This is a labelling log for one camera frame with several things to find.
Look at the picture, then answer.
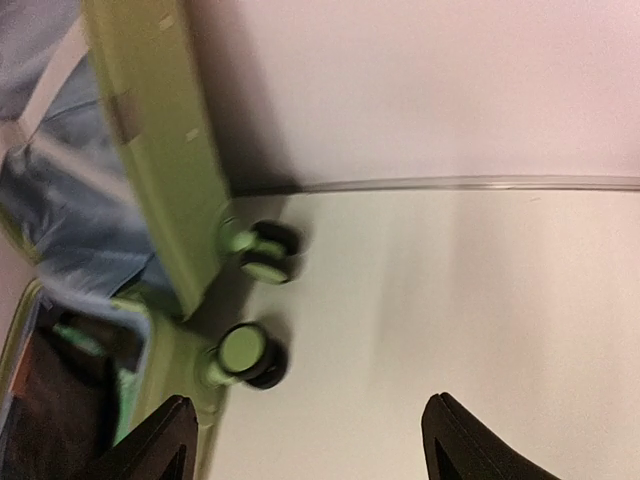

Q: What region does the black garment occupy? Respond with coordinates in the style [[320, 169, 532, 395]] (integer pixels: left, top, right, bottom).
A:
[[1, 312, 112, 479]]

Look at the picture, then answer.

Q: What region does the green hard-shell suitcase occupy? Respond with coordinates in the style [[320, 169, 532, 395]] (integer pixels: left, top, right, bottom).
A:
[[1, 1, 300, 479]]

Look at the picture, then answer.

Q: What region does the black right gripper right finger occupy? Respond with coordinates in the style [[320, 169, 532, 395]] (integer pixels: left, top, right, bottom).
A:
[[421, 392, 555, 480]]

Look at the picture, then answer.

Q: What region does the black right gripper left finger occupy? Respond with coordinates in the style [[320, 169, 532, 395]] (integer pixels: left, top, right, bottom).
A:
[[82, 395, 196, 479]]

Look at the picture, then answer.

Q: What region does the green tie-dye garment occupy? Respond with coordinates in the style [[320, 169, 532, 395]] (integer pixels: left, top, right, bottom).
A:
[[52, 316, 144, 446]]

